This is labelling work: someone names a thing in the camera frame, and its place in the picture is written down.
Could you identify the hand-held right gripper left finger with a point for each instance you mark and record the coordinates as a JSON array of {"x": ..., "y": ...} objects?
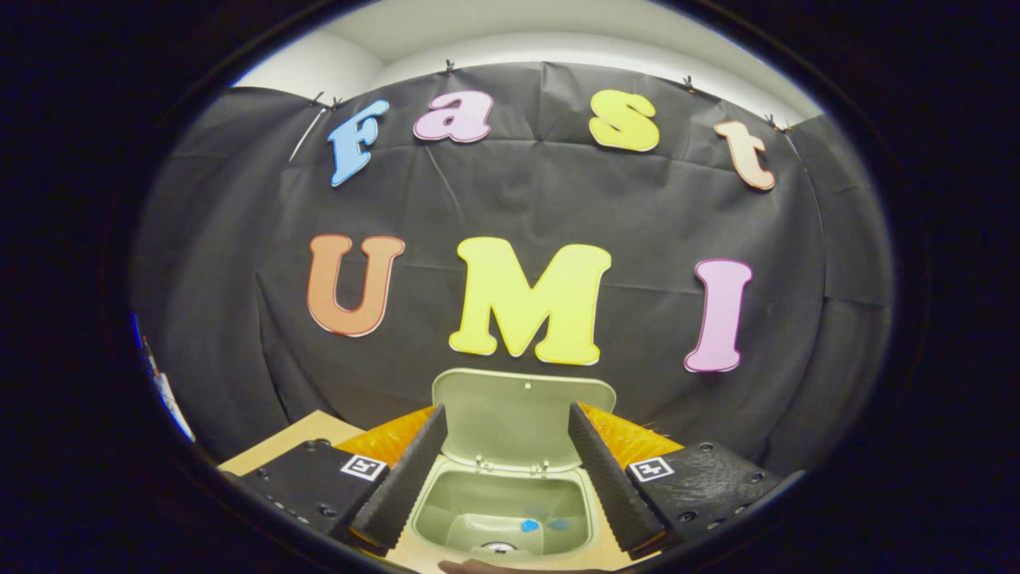
[{"x": 410, "y": 470}]

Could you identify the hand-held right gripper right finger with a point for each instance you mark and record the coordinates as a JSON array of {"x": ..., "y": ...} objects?
[{"x": 610, "y": 478}]

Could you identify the green desktop garbage bin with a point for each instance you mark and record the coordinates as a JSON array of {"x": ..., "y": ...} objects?
[{"x": 518, "y": 422}]

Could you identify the blue pop can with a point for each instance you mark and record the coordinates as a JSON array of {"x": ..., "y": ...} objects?
[{"x": 499, "y": 548}]

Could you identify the wooden desktop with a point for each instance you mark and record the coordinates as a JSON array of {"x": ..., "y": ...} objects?
[{"x": 303, "y": 438}]

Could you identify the black backdrop cloth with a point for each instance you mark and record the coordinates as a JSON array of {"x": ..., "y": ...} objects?
[{"x": 239, "y": 319}]

